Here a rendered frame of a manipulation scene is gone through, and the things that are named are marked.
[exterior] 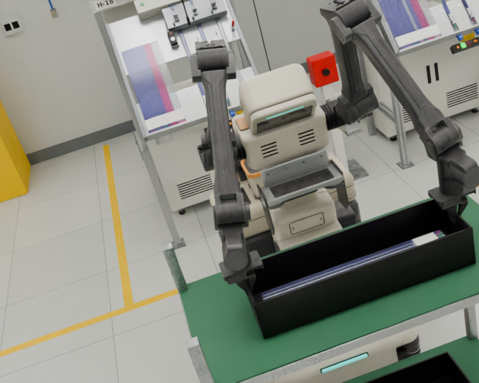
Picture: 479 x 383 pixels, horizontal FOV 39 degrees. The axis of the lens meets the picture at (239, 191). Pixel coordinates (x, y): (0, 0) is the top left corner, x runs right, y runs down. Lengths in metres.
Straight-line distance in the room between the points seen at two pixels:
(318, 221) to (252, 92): 0.54
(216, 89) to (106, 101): 3.99
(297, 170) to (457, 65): 2.45
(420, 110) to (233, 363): 0.76
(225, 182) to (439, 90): 3.00
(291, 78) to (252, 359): 0.84
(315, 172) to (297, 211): 0.17
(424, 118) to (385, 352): 1.20
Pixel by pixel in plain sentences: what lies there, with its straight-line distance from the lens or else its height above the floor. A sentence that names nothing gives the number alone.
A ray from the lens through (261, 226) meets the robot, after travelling 2.52.
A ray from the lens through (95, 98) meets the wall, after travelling 5.57.
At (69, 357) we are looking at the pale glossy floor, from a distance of 3.49.
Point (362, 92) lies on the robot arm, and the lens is 1.99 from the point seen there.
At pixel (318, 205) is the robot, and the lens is 2.25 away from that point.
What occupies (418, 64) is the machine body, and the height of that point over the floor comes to 0.48.
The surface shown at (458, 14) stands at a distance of 4.06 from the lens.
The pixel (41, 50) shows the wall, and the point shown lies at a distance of 5.46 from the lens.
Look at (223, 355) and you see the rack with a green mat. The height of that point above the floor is 0.95.
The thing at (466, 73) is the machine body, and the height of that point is 0.31.
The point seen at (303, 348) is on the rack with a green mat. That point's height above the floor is 0.95.
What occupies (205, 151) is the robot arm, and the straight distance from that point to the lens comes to 1.94.
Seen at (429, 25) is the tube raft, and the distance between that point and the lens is 3.96.
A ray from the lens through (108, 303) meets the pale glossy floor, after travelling 3.71.
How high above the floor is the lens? 2.09
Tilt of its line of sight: 29 degrees down
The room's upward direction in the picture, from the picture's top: 16 degrees counter-clockwise
